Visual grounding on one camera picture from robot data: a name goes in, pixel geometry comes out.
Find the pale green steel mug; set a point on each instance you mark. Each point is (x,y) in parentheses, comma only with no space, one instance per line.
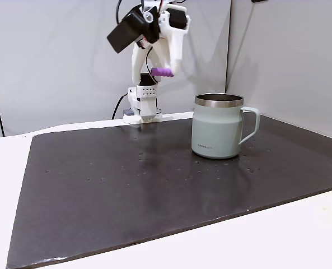
(216,131)

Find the small grey connector block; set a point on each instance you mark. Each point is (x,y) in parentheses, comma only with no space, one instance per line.
(128,112)

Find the dark table mat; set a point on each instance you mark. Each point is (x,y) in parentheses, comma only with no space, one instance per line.
(160,196)

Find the black camera box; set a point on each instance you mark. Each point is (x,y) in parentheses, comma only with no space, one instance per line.
(128,30)

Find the purple pen grip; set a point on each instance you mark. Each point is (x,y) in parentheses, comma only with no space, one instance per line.
(162,72)

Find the black wall fixture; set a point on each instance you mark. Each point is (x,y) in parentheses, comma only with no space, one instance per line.
(259,0)

